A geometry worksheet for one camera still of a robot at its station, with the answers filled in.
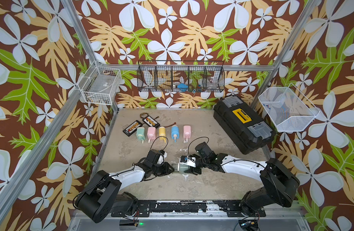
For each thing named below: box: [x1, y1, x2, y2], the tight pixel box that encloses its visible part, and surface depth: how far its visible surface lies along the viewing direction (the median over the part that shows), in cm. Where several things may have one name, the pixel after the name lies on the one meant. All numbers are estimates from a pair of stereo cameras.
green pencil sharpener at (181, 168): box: [171, 162, 191, 175], surface depth 82 cm
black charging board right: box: [142, 115, 161, 129], surface depth 113 cm
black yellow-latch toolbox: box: [213, 95, 276, 155], surface depth 92 cm
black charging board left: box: [122, 119, 143, 137], surface depth 108 cm
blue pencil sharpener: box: [171, 125, 180, 143], surface depth 100 cm
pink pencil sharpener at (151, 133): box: [147, 126, 157, 143], surface depth 100 cm
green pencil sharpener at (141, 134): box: [136, 127, 146, 144], surface depth 98 cm
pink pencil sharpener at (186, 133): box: [183, 125, 191, 144], surface depth 100 cm
